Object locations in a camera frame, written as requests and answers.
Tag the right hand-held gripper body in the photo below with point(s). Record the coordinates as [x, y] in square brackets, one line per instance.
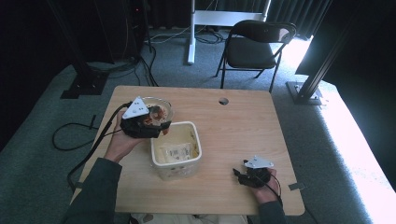
[258, 177]

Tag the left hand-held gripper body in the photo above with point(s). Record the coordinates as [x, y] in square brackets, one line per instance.
[137, 124]

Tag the person's left hand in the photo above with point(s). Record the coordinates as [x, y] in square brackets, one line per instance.
[123, 146]

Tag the person's right hand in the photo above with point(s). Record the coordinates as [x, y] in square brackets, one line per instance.
[264, 194]

